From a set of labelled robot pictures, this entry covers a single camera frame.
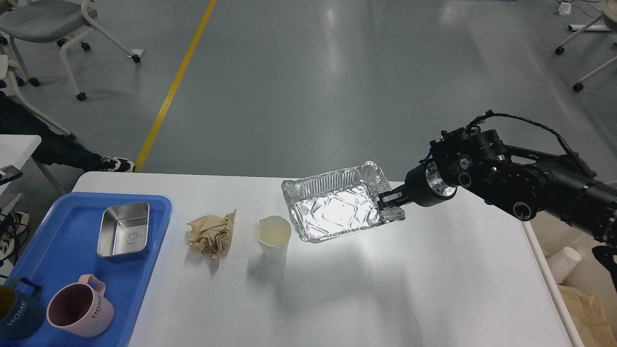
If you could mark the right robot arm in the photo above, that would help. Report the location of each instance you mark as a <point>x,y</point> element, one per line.
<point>519,181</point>

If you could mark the white paper cup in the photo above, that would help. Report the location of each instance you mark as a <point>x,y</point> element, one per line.
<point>273,234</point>

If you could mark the white cup in bin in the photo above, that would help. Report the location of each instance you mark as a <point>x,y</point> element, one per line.
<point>562,263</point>

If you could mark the beige plastic bin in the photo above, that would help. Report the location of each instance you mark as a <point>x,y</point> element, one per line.
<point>548,235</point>

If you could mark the aluminium foil tray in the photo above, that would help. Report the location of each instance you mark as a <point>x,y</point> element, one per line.
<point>338,203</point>

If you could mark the brown paper in bin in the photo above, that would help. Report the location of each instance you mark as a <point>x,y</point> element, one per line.
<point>588,317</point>

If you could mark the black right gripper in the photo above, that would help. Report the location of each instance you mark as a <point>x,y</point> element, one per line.
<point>423,185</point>

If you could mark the black phone on side table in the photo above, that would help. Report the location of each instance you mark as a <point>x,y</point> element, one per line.
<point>8,174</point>

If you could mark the brown paper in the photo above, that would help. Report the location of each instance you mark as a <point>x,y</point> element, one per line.
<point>588,317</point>
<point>211,235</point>

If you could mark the white side table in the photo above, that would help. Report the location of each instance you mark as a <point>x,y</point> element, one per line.
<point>17,149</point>

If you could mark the stainless steel rectangular box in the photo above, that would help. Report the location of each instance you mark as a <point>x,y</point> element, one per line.
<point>123,234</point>

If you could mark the person in dark jeans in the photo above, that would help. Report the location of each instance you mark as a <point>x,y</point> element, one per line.
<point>54,148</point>

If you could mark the pink ribbed mug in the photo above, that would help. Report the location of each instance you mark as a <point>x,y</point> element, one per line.
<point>81,308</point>

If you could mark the grey office chair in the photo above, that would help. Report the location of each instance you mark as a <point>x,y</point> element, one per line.
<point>45,21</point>

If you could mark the blue plastic tray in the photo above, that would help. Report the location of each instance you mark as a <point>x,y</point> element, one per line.
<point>65,247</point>

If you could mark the dark blue mug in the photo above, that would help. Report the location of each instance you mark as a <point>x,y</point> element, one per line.
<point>21,315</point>

